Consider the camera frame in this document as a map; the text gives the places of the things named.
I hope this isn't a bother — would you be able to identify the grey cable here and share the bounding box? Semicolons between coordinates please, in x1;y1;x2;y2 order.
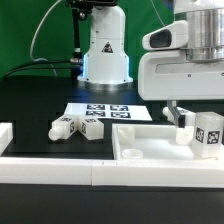
29;0;64;78

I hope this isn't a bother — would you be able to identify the white square tabletop part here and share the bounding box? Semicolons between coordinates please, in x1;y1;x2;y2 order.
111;122;224;161

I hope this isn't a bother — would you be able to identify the white sheet with tags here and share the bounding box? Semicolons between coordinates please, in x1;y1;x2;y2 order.
64;103;152;121

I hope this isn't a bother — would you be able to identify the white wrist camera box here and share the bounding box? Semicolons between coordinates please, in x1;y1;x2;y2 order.
142;20;189;50

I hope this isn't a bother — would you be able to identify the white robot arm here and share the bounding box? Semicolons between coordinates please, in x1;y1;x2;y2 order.
78;0;224;103

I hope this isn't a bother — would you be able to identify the white left fence wall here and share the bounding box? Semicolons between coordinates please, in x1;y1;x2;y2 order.
0;122;13;156

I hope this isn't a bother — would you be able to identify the white fence wall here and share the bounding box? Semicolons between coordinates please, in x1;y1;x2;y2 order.
0;122;13;156
0;157;224;188

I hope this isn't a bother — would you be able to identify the black cable bundle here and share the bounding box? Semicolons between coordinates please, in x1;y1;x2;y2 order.
0;59;83;81

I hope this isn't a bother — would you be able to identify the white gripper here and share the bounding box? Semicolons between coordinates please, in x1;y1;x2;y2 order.
138;50;224;128

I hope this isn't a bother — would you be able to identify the white front fence wall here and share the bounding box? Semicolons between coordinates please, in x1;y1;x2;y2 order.
0;157;224;188

